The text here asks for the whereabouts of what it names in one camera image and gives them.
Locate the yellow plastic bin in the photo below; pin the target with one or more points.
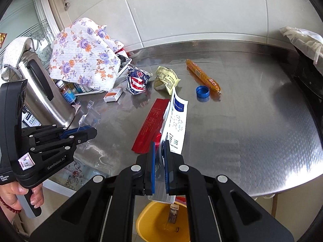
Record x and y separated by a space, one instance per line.
154 221

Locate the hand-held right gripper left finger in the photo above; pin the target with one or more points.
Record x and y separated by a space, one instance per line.
153 171

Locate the white plastic tray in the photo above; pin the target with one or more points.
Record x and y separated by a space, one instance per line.
125 65

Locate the crumpled white cloth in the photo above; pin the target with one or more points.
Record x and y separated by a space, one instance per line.
305 40

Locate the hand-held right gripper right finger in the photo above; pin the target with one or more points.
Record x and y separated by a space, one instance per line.
166 171

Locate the amber glass bottle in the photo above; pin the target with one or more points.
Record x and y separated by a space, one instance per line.
58 85

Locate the white knitted cloth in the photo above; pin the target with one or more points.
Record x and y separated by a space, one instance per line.
15 48

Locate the white black printed box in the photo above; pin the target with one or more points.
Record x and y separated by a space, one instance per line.
31 121

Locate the crumpled red white blue wrapper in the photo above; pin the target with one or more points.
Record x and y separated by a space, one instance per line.
138 80

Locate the frosted glass door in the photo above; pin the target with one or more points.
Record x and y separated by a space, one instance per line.
25 17

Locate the red white packet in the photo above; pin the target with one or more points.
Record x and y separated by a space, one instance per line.
122 52

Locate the stainless steel kettle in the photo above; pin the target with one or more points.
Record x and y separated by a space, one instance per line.
48 105

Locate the red gold sticker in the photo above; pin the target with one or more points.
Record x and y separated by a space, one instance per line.
2 40

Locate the small blue white bottle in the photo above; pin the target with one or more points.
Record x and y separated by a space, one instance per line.
80 88

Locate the clear plastic blister pack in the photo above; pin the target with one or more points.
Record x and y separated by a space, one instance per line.
91 116

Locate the blue label medicine bottle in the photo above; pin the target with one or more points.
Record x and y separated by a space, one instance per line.
68 96

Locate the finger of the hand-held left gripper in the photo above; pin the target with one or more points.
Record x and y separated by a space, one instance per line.
87 136
75 131

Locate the floral white cloth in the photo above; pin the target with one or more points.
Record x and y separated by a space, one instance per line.
83 53

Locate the black appliance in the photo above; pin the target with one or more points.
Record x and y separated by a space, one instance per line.
310 80

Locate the person's left hand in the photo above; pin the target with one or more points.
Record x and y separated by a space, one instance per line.
8 196

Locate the red foil wrapper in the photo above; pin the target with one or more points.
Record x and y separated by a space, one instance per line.
151 123

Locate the orange wrapped sausage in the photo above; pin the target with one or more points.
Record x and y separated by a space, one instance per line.
201 74

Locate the small orange white box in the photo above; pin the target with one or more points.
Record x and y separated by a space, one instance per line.
113 94

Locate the small brown packet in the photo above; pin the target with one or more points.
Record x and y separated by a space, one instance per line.
172 215

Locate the person's left forearm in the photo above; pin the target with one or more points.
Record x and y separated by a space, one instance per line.
3 214

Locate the pale yellow snack wrapper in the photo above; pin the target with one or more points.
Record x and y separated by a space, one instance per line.
166 77

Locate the blue bottle cap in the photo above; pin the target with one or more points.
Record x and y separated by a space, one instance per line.
202 92

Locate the black plastic object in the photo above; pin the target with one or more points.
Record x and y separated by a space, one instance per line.
123 61

